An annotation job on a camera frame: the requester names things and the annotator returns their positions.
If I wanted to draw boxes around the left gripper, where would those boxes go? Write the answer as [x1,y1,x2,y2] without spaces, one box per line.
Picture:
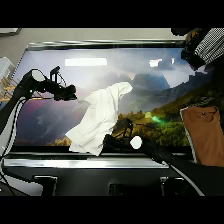
[54,84,79,102]

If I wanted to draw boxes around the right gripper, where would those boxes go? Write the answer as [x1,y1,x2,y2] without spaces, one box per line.
[102,133,125,152]

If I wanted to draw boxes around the white garment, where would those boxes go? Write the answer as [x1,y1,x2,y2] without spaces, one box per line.
[65,81,134,157]

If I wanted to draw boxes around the checked shirt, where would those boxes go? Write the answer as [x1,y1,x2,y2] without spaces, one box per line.
[194,28,224,65]

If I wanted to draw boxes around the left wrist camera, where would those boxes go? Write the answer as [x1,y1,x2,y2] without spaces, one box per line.
[49,65,63,84]

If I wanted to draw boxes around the silver frame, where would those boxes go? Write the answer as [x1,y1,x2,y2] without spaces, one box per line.
[2,152,202,197]

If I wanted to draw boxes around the black cable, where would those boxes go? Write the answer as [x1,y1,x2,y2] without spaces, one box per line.
[0,96,28,197]

